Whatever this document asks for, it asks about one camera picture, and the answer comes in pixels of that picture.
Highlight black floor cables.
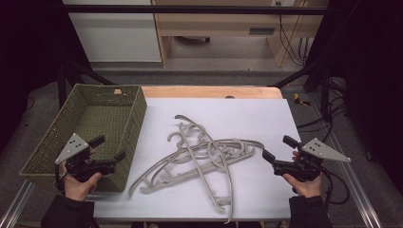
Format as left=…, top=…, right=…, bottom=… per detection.
left=297, top=77, right=349, bottom=134

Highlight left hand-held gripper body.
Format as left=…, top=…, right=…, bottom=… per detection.
left=54, top=132, right=117, bottom=183

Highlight person's left hand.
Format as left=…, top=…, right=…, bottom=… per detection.
left=64, top=172, right=103, bottom=202

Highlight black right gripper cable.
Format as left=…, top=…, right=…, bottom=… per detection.
left=319, top=169, right=352, bottom=210

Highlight light wooden desk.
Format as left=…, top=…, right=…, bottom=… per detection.
left=151, top=0, right=331, bottom=68

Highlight green woven basket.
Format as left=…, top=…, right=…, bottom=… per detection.
left=18, top=83, right=148, bottom=194

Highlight white table mat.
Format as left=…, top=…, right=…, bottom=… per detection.
left=91, top=97, right=302, bottom=221

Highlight person's right hand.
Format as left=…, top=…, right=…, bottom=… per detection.
left=282, top=174, right=323, bottom=200

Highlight aluminium frame rail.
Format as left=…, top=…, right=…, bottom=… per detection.
left=312, top=94, right=383, bottom=228
left=0, top=180, right=36, bottom=228

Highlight black horizontal frame bar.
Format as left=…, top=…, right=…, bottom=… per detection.
left=61, top=4, right=329, bottom=16

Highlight yellow and black floor object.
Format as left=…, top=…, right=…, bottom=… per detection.
left=293, top=92, right=312, bottom=107

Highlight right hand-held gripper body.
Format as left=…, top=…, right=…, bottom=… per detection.
left=272, top=138, right=352, bottom=183

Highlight black object under desk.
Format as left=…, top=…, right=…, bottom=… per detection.
left=174, top=35, right=212, bottom=45

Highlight dark curtain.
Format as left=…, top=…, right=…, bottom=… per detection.
left=0, top=0, right=93, bottom=153
left=305, top=0, right=403, bottom=195

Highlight white cabinet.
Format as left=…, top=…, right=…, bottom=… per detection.
left=62, top=0, right=163, bottom=63

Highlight black hanging wall cables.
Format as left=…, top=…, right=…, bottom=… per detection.
left=275, top=1, right=311, bottom=67

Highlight black metal stand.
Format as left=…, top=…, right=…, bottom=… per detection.
left=269, top=60, right=333, bottom=122
left=56, top=61, right=116, bottom=108

